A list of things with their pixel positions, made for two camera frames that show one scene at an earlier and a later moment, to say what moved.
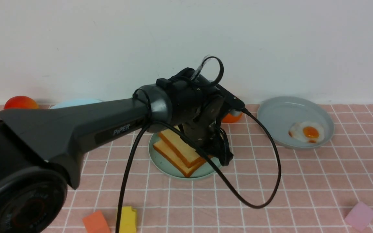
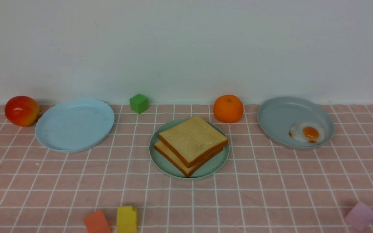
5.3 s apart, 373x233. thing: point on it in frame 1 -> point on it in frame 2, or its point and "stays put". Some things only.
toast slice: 188,172 -> 192,139
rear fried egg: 309,132 stays put
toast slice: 185,152 -> 174,162
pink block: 360,216 stays put
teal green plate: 206,169 stays put
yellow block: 128,220 stays put
